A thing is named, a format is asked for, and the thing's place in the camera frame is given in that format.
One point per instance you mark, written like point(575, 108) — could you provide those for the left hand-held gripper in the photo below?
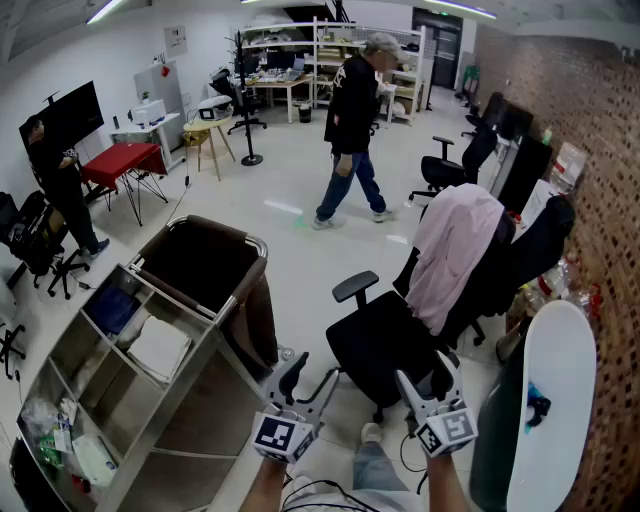
point(280, 435)

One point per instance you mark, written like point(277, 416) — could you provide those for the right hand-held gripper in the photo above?
point(450, 431)

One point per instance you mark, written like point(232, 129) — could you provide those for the steel housekeeping cart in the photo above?
point(175, 400)

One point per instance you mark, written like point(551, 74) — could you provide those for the pink cloth garment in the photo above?
point(452, 250)

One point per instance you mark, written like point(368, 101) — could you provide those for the person's right forearm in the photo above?
point(446, 480)

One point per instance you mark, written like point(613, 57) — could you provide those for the person's left forearm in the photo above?
point(267, 487)

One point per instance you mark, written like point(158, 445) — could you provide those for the black mesh office chair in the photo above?
point(380, 345)

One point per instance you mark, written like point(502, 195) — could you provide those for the person's own shoe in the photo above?
point(371, 432)

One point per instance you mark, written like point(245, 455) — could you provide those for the dark green bin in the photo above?
point(492, 450)

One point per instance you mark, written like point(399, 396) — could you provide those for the person's own leg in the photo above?
point(377, 467)

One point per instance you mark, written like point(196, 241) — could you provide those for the white oval board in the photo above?
point(555, 400)

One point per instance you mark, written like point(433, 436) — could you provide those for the person's own white shirt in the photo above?
point(350, 500)

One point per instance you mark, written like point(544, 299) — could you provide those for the white folded towel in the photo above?
point(160, 347)

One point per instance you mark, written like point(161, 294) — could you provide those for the pile of plastic bottles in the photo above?
point(555, 280)

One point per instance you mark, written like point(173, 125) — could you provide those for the black high-back office chair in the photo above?
point(540, 240)

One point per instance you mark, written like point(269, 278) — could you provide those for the blue folded cloth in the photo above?
point(114, 310)

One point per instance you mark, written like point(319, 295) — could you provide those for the black armrest office chair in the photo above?
point(450, 167)

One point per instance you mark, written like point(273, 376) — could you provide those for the white tissue packet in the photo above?
point(95, 460)

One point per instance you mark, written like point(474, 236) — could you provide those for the clear plastic bags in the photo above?
point(45, 420)

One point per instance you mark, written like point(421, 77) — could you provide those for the small black trash bin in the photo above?
point(305, 113)

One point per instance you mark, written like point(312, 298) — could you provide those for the yellow round side table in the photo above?
point(210, 125)

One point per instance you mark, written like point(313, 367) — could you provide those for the black coat rack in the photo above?
point(246, 100)

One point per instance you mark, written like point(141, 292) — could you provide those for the white device black screen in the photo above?
point(214, 107)

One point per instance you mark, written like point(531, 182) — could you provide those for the red cloth folding table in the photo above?
point(122, 157)

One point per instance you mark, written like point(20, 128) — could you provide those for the white standing desk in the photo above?
point(150, 127)

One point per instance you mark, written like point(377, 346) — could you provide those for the wooden top work desk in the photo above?
point(280, 82)

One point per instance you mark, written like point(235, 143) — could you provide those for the black headrest office chair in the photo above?
point(227, 92)

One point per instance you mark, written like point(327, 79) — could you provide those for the white printer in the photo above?
point(147, 112)

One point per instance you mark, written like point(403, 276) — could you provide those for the black office chair with bags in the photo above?
point(30, 235)

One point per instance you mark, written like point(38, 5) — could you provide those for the grey metal cabinet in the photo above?
point(165, 90)

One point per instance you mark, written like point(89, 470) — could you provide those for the white shelving unit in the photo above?
point(320, 50)

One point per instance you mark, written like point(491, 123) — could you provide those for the black double door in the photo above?
point(440, 47)

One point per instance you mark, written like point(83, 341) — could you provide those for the black television screen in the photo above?
point(70, 112)

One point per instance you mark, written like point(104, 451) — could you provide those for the white wall poster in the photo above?
point(176, 41)

